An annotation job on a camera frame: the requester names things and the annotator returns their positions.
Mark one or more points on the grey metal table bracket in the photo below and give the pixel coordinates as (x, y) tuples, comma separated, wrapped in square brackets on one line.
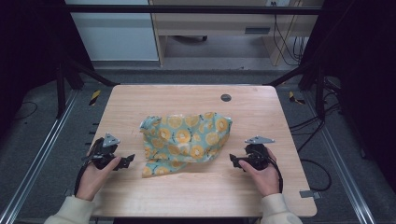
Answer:
[(309, 194)]

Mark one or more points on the dark curtain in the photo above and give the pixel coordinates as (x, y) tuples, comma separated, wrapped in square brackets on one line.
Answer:
[(361, 62), (28, 46)]

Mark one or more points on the person's left hand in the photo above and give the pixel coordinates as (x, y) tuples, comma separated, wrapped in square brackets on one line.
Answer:
[(93, 179)]

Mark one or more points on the light wooden desk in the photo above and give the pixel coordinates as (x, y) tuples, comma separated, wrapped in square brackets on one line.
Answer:
[(211, 26)]

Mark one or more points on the grey round table grommet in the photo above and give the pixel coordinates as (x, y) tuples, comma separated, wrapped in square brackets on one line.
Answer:
[(226, 97)]

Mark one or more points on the teal cloth with orange print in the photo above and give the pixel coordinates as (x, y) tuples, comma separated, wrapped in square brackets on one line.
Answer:
[(186, 140)]

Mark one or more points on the white cabinet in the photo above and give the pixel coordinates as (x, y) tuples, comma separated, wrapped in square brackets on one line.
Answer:
[(115, 37)]

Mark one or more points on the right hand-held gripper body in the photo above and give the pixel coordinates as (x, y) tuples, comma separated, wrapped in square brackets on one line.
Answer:
[(257, 155)]

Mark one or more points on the person's right hand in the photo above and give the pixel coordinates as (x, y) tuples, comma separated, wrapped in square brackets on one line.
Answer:
[(264, 180)]

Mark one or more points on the yellow black floor tape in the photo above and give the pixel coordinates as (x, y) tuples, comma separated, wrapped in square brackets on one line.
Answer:
[(294, 98), (95, 97)]

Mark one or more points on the aluminium floor rail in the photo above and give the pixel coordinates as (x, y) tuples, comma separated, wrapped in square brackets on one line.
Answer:
[(342, 161), (40, 155)]

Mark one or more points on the black horizontal frame bar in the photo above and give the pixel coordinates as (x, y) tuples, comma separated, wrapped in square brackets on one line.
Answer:
[(186, 9)]

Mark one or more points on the black metal frame stand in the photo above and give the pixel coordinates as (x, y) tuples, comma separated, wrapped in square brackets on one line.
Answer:
[(319, 90), (60, 90)]

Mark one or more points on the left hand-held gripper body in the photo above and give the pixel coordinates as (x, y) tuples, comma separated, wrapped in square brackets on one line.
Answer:
[(102, 152)]

